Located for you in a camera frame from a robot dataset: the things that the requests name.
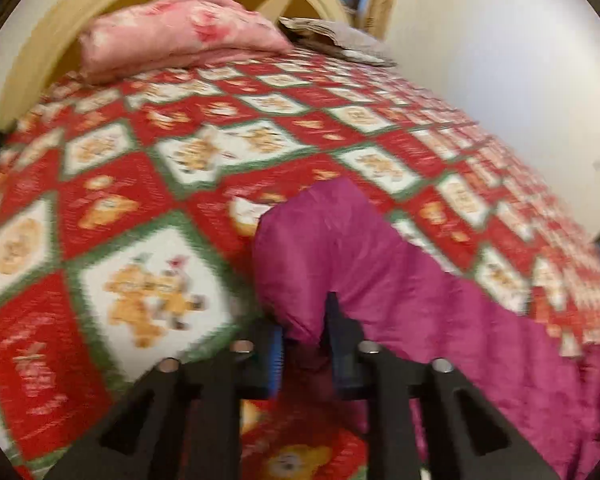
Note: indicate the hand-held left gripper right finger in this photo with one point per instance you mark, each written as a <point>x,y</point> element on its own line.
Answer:
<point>338,375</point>

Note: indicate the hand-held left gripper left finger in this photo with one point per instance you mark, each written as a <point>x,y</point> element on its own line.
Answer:
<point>275,362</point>

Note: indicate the magenta down jacket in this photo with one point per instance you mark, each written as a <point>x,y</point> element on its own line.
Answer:
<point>380,270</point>

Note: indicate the red printed bedspread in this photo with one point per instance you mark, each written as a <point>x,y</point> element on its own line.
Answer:
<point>130,200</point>

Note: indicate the grey striped pillow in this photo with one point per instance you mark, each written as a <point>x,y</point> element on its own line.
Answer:
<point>350,40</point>

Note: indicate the pink floral pillow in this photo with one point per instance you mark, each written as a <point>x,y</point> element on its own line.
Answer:
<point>175,35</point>

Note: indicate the cream wooden headboard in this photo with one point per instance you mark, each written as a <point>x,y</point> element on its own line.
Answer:
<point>45,35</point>

